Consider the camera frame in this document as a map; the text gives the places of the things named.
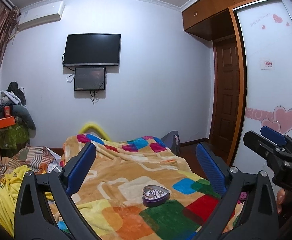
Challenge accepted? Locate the person's right hand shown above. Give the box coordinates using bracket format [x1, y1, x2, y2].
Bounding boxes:
[276, 189, 286, 214]

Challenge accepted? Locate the yellow cloth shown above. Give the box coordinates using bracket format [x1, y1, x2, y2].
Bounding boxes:
[0, 164, 54, 238]

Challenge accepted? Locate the striped patterned quilt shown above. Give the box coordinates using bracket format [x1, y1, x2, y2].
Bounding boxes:
[0, 146, 56, 180]

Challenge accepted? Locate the brown wooden door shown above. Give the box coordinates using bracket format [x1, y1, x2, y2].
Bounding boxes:
[209, 37, 239, 160]

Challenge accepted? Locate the white label sticker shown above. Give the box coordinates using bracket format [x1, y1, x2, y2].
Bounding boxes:
[260, 59, 275, 70]

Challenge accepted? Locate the green patterned cloth cover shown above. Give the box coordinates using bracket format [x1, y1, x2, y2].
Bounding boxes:
[0, 124, 29, 150]

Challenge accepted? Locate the grey backpack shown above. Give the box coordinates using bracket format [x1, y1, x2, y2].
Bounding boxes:
[161, 131, 180, 156]

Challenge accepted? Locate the orange box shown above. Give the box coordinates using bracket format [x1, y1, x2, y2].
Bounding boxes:
[0, 116, 16, 129]

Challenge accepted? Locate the white wardrobe sliding door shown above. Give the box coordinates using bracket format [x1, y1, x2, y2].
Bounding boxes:
[231, 0, 292, 181]

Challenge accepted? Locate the purple heart-shaped tin box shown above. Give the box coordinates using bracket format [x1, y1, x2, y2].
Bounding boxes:
[142, 185, 170, 207]

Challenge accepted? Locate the colourful plush blanket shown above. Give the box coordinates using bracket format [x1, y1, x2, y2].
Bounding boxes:
[62, 134, 221, 239]

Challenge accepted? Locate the pile of clothes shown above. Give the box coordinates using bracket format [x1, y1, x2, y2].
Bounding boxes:
[0, 81, 36, 131]

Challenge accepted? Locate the wooden overhead cabinet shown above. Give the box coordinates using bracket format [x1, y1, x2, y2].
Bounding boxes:
[182, 0, 249, 41]

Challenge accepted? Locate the white air conditioner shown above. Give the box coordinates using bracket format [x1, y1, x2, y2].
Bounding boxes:
[18, 1, 65, 31]

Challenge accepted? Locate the small black wall monitor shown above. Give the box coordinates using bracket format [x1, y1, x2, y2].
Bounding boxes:
[74, 67, 106, 91]

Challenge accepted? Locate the large black wall television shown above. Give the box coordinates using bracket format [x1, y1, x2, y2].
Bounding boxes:
[63, 34, 121, 67]

